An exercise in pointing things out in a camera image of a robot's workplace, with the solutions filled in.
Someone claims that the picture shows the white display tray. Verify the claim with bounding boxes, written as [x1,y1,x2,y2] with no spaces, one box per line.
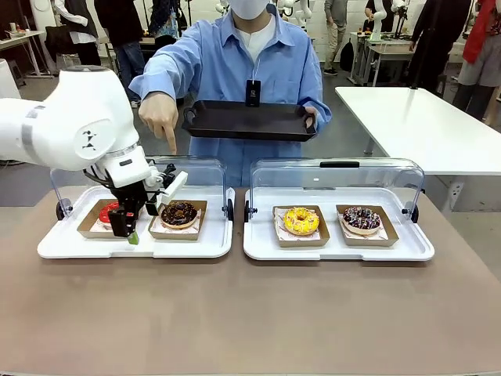
[243,186,436,262]
[37,186,235,259]

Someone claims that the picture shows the clear display lid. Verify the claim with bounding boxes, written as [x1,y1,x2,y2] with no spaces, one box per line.
[49,154,229,221]
[250,157,426,225]

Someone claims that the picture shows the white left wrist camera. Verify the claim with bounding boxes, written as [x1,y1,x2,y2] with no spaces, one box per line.
[142,163,189,211]

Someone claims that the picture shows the chocolate sprinkled donut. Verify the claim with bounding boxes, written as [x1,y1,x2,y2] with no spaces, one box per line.
[160,201,199,230]

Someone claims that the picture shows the cardboard tray of drizzled donut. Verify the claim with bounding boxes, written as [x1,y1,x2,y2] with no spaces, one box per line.
[335,204,400,248]

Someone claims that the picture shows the bystander in black clothes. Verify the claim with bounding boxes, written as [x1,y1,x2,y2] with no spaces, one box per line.
[406,0,470,94]

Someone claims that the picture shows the cardboard tray of yellow donut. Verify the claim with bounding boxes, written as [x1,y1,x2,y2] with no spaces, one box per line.
[272,204,331,248]

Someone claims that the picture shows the bystander in black top jeans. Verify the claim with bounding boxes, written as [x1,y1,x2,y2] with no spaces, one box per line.
[93,0,145,109]

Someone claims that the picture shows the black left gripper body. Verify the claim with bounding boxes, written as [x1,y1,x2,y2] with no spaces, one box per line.
[110,182,149,215]

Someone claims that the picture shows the bystander in dark vest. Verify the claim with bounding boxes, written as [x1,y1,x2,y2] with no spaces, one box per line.
[53,0,103,68]

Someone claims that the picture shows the paper liner under drizzled donut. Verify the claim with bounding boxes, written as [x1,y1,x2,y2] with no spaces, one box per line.
[339,213,391,240]

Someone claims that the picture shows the yellow sprinkled donut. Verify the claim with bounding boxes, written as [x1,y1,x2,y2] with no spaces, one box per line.
[283,207,321,237]

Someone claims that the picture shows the paper liner under yellow donut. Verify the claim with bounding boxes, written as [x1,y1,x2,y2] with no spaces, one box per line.
[273,207,326,239]

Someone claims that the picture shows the person's right forearm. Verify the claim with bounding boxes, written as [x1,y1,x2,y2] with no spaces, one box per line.
[128,54,189,107]

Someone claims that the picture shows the black name badge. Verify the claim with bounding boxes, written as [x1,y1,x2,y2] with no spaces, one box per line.
[245,79,262,107]

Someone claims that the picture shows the person's left forearm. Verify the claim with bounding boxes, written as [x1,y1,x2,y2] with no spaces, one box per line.
[308,76,333,135]

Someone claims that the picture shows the white face mask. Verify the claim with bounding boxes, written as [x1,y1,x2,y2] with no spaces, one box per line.
[229,0,272,20]

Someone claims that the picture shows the bystander with red scarf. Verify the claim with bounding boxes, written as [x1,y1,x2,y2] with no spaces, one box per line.
[452,0,501,123]

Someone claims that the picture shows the person's right hand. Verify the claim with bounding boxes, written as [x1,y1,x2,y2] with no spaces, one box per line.
[138,93,180,156]

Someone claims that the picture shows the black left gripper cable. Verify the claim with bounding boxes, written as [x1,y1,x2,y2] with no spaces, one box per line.
[82,164,115,190]

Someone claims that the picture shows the black serving tray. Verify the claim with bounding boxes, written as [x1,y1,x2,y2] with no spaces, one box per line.
[181,99,319,143]

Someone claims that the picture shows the cardboard tray of chocolate donut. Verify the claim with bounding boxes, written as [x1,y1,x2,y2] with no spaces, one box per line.
[147,199,208,241]

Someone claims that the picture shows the cardboard tray of red donut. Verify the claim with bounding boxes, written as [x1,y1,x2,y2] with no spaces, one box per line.
[77,198,132,240]

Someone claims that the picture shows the bystander in beige trousers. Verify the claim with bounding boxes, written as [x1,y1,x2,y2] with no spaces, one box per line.
[323,0,350,78]

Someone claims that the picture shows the black backpack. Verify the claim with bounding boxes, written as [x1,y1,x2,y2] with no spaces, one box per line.
[339,38,355,74]

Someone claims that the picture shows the white table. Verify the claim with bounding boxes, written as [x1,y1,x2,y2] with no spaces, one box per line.
[334,85,501,177]

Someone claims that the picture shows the red glazed donut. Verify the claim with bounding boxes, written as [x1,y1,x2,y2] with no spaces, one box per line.
[99,201,121,231]

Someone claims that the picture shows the grey background workbench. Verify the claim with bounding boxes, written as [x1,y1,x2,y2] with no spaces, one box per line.
[349,31,416,88]

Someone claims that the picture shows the person in blue shirt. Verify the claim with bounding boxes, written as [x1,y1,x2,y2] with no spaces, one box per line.
[128,0,333,187]

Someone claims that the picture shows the dark donut with white drizzle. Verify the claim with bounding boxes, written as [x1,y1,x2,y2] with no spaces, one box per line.
[342,206,382,236]

